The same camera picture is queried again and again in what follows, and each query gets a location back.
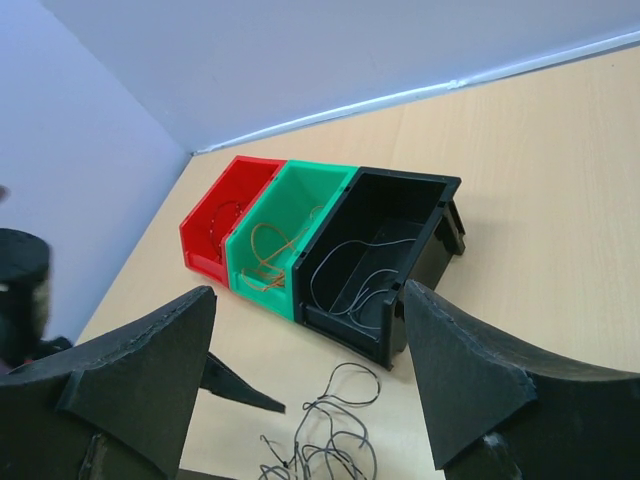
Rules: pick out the green plastic bin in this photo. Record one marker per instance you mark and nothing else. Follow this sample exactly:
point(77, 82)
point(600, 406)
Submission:
point(263, 249)

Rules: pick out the black plastic bin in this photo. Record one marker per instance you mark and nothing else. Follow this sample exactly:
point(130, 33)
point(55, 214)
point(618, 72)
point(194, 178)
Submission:
point(388, 227)

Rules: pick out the red plastic bin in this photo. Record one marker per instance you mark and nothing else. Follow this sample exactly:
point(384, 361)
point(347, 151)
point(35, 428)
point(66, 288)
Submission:
point(206, 229)

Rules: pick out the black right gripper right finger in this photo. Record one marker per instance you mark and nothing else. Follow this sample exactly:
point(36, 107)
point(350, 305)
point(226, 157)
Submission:
point(497, 407)

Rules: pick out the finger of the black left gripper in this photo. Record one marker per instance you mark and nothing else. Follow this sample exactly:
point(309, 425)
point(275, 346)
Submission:
point(218, 379)

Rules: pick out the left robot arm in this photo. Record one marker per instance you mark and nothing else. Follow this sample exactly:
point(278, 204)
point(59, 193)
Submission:
point(25, 269)

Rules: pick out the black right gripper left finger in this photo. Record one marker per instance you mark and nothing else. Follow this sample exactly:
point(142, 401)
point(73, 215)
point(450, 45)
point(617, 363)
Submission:
point(115, 407)

